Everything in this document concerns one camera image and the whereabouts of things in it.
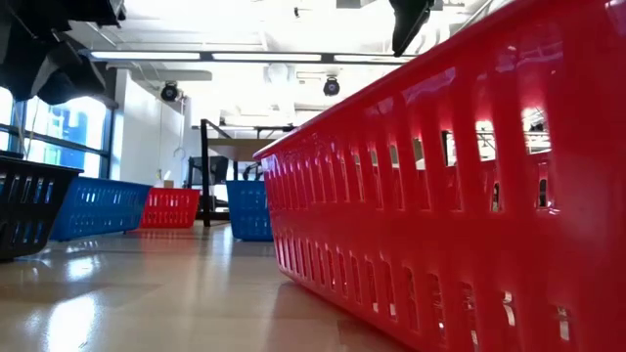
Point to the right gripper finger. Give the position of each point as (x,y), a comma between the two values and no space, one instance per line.
(408,22)

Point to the red plastic slotted basket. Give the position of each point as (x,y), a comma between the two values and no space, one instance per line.
(440,230)
(170,209)

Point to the blue plastic slotted basket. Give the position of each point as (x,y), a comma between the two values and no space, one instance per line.
(98,215)
(249,210)

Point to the black plastic slotted basket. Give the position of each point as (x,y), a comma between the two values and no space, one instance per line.
(29,220)

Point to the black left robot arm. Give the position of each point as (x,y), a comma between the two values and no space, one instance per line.
(44,68)

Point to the wooden shelf with black legs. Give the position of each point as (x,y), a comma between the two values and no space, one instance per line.
(235,146)

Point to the dark ceiling box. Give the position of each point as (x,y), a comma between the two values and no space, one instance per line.
(348,3)

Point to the black ceiling spotlight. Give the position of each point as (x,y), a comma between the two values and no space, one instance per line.
(169,92)
(331,86)

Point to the long ceiling light bar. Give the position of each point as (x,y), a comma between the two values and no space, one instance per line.
(264,57)

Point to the black computer monitor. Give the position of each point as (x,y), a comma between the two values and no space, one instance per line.
(217,168)

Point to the small cardboard box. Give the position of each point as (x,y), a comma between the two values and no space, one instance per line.
(168,184)

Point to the large glass window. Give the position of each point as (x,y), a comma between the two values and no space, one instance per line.
(63,132)

